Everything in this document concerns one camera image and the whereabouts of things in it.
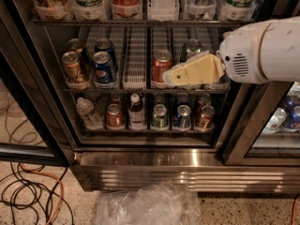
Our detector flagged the blue Pepsi can front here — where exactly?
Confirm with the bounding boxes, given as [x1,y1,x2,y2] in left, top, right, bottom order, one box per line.
[92,52,116,83]

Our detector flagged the stainless steel fridge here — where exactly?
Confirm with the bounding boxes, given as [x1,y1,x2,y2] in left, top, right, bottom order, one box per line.
[3,0,300,193]

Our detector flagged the blue Pepsi can rear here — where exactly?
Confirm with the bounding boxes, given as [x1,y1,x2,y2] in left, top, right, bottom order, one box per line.
[95,37,118,71]

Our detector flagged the orange cable right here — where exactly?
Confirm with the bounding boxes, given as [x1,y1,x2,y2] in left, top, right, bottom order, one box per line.
[290,194,300,225]

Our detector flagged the orange cable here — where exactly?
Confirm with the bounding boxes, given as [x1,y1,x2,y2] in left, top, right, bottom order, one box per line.
[290,194,300,225]
[18,162,65,225]

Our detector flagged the blue can bottom front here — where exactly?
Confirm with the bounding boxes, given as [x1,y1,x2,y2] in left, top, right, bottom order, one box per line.
[172,105,191,129]

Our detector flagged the white can right compartment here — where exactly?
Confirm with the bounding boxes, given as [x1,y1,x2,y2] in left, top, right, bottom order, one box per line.
[262,108,287,134]

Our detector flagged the clear water bottle bottom shelf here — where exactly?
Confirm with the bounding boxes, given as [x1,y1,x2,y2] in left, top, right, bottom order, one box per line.
[76,97,102,130]

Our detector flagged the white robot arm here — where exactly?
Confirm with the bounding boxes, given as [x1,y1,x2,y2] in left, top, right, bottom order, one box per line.
[163,17,300,87]

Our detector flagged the gold can front left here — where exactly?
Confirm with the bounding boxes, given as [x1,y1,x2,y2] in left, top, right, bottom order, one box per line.
[61,51,89,83]

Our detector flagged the green can bottom front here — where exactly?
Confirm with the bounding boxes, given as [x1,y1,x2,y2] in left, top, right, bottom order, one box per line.
[151,104,168,128]

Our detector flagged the red soda can middle shelf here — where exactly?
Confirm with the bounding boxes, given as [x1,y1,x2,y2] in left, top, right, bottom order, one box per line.
[152,50,173,83]

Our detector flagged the orange can bottom front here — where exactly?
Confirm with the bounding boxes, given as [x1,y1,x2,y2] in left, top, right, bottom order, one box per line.
[196,105,216,128]

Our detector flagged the brown juice bottle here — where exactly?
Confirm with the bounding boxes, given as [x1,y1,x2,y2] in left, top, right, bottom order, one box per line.
[127,94,146,130]

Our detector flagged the blue pepsi can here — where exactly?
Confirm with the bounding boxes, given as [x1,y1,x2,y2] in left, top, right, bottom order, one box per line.
[95,37,118,71]
[92,52,116,83]

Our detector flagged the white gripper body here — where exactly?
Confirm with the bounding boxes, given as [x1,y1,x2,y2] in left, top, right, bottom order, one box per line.
[219,20,275,84]

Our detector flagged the orange cable left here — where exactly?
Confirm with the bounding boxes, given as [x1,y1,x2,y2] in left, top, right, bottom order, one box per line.
[18,162,65,225]

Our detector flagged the gold can rear left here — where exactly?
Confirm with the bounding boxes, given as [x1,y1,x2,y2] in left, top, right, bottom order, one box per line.
[67,38,90,65]

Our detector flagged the black cables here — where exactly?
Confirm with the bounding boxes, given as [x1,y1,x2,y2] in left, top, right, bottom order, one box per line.
[0,161,75,225]

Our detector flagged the blue can right compartment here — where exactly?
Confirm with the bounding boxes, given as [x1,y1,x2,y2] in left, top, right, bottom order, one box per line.
[282,96,300,132]

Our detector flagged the gold can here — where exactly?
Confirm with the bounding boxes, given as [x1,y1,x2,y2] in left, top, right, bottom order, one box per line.
[67,38,90,65]
[61,51,89,83]

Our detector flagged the clear plastic bin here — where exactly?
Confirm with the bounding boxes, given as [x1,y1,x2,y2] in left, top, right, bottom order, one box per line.
[96,182,201,225]

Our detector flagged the open glass fridge door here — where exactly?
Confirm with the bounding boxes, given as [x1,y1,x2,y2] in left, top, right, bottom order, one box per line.
[0,0,74,166]

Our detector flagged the copper can bottom front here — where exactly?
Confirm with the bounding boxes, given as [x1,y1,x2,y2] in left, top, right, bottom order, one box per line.
[106,104,124,128]

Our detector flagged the green soda can rear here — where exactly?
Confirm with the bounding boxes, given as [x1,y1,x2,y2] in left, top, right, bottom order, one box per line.
[180,38,202,62]

